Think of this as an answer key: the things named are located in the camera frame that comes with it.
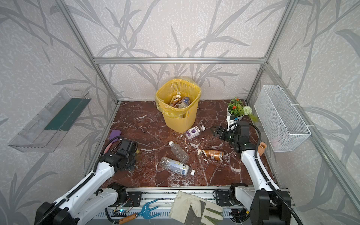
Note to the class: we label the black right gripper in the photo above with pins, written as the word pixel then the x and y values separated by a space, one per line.
pixel 222 132

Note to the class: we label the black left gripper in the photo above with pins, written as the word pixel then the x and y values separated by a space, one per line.
pixel 131 157

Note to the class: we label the brown milk tea bottle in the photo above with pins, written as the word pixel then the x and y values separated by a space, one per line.
pixel 213 154

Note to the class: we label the large clear water bottle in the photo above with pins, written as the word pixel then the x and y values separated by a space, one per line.
pixel 176 166

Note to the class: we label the purple grape label bottle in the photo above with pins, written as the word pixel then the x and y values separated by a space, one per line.
pixel 194 132

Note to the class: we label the clear ribbed plastic bottle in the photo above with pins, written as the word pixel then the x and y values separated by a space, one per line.
pixel 179 153

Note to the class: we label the blue label water bottle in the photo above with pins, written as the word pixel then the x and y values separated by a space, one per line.
pixel 184 103

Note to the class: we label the yellow label tea bottle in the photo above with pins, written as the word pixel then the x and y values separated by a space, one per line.
pixel 175 99

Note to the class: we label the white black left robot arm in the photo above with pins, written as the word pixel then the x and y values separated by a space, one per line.
pixel 77 206

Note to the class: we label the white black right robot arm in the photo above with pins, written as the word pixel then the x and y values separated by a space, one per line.
pixel 267 204

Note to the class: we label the yellow plastic waste bin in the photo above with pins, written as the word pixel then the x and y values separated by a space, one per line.
pixel 181 125

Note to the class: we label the yellow bin liner bag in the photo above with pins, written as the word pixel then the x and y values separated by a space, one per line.
pixel 187 87

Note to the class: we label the small terracotta vase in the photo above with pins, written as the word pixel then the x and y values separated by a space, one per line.
pixel 261 148

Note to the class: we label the purple silicone spatula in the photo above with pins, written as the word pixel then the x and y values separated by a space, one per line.
pixel 115 133

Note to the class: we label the white potted artificial plant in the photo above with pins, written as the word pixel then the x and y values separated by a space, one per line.
pixel 238 109

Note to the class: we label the green circuit board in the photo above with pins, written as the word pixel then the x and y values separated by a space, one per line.
pixel 120 212

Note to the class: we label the teal garden hand fork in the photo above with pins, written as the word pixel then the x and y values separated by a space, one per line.
pixel 146 213

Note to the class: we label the beige work glove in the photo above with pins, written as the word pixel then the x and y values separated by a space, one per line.
pixel 193 210

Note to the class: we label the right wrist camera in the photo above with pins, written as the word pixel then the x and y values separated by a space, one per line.
pixel 231 122

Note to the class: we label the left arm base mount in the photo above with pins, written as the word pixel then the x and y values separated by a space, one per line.
pixel 129 199

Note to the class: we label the white wire mesh basket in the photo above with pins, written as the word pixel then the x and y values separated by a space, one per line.
pixel 282 123

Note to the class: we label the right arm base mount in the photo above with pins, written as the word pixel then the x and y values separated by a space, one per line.
pixel 222 197

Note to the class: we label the clear acrylic wall shelf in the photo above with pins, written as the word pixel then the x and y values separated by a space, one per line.
pixel 48 128

